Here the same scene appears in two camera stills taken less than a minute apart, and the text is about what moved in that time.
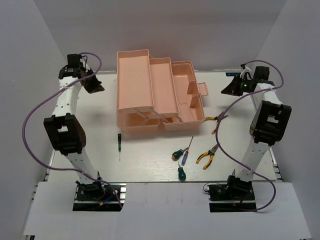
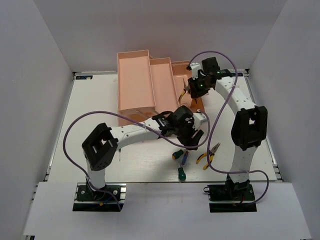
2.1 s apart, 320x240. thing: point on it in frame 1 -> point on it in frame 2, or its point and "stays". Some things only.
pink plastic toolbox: x=151 y=92 stays
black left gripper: x=96 y=86 -> x=189 y=140
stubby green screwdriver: x=182 y=175 stays
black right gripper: x=232 y=89 -> x=195 y=91
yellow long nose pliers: x=211 y=153 stays
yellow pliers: x=218 y=118 -> x=186 y=88
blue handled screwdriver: x=184 y=159 stays
